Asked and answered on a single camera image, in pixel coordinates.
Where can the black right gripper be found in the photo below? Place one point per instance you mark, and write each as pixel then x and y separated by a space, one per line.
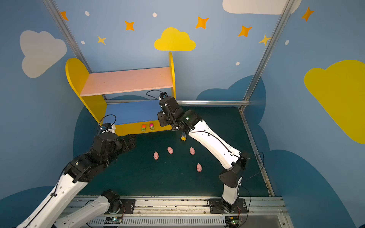
pixel 163 118

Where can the rear aluminium frame bar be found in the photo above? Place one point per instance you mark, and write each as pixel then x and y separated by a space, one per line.
pixel 192 102

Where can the pink toy pig far left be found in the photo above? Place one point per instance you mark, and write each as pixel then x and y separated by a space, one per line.
pixel 156 155

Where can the aluminium front rail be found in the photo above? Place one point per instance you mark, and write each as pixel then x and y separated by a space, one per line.
pixel 193 212

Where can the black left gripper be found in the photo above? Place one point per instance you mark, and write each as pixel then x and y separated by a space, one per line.
pixel 129 141

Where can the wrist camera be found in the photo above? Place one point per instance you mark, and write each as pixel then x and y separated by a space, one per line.
pixel 163 95
pixel 108 127

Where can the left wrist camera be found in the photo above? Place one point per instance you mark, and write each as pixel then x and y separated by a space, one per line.
pixel 108 127

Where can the yellow toy shelf unit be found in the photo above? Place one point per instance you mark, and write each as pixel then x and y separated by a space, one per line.
pixel 90 88

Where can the left circuit board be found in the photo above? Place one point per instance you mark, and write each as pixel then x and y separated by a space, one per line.
pixel 113 220

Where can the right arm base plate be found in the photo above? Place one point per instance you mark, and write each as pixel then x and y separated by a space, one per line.
pixel 219 206

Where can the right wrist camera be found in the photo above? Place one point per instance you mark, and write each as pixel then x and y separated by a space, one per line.
pixel 163 95

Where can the right aluminium frame post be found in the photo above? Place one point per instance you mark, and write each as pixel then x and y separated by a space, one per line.
pixel 281 23

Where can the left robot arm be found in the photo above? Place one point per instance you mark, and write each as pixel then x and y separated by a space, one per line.
pixel 77 175

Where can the aluminium frame post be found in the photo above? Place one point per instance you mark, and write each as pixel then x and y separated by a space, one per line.
pixel 66 32
pixel 281 23

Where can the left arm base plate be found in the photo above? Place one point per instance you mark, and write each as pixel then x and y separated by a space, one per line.
pixel 126 206

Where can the pink toy pig centre left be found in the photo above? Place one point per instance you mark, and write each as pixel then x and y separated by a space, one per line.
pixel 170 150

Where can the left aluminium frame post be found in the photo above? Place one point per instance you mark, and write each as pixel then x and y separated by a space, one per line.
pixel 66 32

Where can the blue yellow toy figure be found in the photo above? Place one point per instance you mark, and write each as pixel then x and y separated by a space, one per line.
pixel 183 136

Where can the right circuit board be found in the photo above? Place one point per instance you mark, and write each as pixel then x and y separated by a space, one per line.
pixel 232 222

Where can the circuit board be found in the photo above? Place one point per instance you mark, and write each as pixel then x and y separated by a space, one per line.
pixel 232 222
pixel 113 220

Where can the pink toy pig front right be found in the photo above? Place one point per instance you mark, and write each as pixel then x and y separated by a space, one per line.
pixel 199 167

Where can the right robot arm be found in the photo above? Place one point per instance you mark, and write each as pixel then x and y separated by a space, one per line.
pixel 194 126

